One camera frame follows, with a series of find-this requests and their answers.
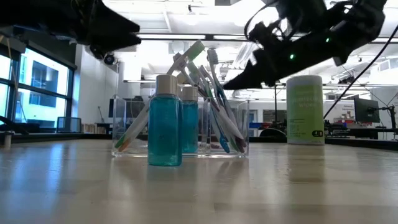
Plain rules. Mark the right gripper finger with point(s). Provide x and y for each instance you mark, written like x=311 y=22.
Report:
x=264 y=71
x=264 y=35

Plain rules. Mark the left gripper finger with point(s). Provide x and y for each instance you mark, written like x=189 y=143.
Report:
x=112 y=21
x=115 y=45

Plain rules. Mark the blue white toothbrush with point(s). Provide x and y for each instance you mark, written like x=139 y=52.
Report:
x=213 y=57

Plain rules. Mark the purple white toothbrush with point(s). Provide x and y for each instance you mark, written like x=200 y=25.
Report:
x=230 y=123

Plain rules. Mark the blue mouthwash bottle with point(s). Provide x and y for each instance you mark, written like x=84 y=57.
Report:
x=190 y=124
x=164 y=124

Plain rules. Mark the orange white toothbrush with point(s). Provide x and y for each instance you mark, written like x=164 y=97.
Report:
x=125 y=145

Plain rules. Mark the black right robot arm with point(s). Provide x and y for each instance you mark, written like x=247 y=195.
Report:
x=360 y=25

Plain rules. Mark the green wipes canister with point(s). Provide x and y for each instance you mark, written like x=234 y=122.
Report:
x=304 y=109

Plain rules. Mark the black mesh chair back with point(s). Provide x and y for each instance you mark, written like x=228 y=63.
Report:
x=69 y=124

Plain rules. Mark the black computer monitor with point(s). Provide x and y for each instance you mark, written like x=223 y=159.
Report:
x=367 y=110

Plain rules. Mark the black ceiling camera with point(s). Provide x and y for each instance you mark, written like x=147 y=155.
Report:
x=109 y=59

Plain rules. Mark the black aluminium table frame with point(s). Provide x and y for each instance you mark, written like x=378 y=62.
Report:
x=357 y=143

